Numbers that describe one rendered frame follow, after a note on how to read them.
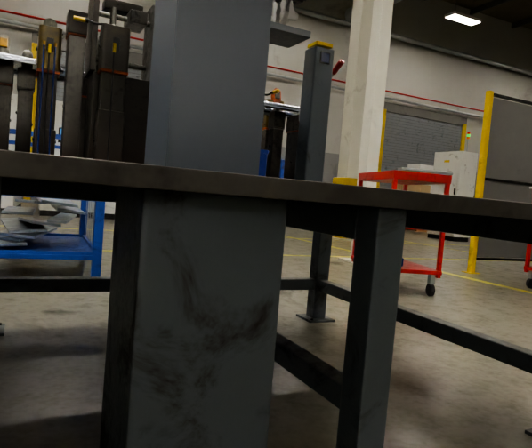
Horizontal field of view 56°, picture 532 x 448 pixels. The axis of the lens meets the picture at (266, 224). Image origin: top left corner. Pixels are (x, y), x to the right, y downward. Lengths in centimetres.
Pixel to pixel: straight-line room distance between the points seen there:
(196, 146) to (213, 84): 13
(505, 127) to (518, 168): 51
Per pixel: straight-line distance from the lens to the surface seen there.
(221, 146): 104
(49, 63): 153
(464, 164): 1197
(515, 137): 643
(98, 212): 350
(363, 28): 943
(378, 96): 589
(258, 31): 111
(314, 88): 163
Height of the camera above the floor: 66
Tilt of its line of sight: 3 degrees down
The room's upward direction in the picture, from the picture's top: 5 degrees clockwise
